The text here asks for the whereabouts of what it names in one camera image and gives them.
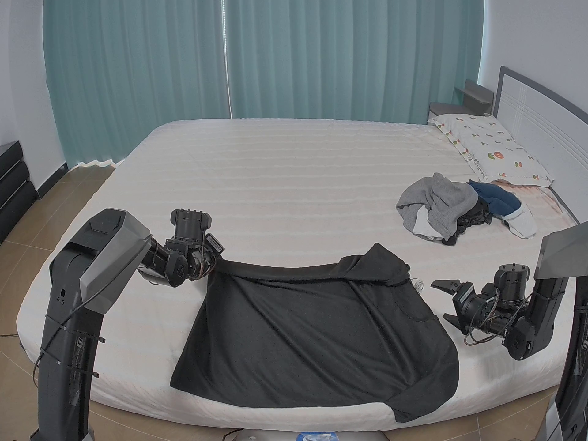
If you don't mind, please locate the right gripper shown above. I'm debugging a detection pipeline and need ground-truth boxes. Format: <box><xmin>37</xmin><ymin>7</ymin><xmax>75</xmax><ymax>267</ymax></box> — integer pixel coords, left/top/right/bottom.
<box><xmin>431</xmin><ymin>279</ymin><xmax>494</xmax><ymax>336</ymax></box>

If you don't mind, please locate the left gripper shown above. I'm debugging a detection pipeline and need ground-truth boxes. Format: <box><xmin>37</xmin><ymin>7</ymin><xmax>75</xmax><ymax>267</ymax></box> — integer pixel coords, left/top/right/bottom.
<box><xmin>190</xmin><ymin>232</ymin><xmax>226</xmax><ymax>274</ymax></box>

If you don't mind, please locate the black T-shirt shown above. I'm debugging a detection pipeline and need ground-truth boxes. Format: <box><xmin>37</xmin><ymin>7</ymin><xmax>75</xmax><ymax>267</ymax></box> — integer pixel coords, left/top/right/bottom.
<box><xmin>170</xmin><ymin>243</ymin><xmax>460</xmax><ymax>424</ymax></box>

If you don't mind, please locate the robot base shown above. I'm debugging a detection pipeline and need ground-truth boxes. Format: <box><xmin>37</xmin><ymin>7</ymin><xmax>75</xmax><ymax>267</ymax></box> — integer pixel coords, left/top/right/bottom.
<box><xmin>234</xmin><ymin>430</ymin><xmax>384</xmax><ymax>441</ymax></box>

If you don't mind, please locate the pile of clothes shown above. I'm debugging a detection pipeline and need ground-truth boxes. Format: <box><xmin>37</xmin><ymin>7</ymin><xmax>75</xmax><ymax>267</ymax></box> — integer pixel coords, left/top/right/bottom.
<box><xmin>396</xmin><ymin>173</ymin><xmax>537</xmax><ymax>247</ymax></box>

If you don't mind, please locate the bed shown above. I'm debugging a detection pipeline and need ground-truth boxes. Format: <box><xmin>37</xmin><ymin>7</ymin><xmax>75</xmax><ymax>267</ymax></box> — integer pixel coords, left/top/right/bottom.
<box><xmin>16</xmin><ymin>66</ymin><xmax>588</xmax><ymax>431</ymax></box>

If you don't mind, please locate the white printed pillow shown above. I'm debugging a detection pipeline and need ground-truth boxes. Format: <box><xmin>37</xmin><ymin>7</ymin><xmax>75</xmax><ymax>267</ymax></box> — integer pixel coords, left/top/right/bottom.
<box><xmin>427</xmin><ymin>113</ymin><xmax>554</xmax><ymax>187</ymax></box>

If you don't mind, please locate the black chest of drawers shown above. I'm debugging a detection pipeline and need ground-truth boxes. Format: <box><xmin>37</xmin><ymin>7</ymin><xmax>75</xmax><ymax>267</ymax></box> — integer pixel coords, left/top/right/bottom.
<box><xmin>0</xmin><ymin>141</ymin><xmax>37</xmax><ymax>247</ymax></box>

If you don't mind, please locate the blue-green curtain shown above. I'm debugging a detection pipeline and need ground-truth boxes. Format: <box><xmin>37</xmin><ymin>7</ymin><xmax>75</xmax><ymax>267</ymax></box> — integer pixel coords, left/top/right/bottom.
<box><xmin>223</xmin><ymin>0</ymin><xmax>485</xmax><ymax>125</ymax></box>
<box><xmin>42</xmin><ymin>0</ymin><xmax>230</xmax><ymax>169</ymax></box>

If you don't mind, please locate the grey bedside table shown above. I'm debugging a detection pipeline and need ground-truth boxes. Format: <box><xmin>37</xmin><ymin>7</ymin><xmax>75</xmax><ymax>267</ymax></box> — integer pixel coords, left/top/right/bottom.
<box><xmin>428</xmin><ymin>78</ymin><xmax>494</xmax><ymax>118</ymax></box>

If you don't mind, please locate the black cable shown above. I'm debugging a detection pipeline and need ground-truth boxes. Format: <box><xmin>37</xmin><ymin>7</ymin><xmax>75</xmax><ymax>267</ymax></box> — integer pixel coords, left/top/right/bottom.
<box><xmin>39</xmin><ymin>267</ymin><xmax>141</xmax><ymax>371</ymax></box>
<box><xmin>463</xmin><ymin>324</ymin><xmax>506</xmax><ymax>345</ymax></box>

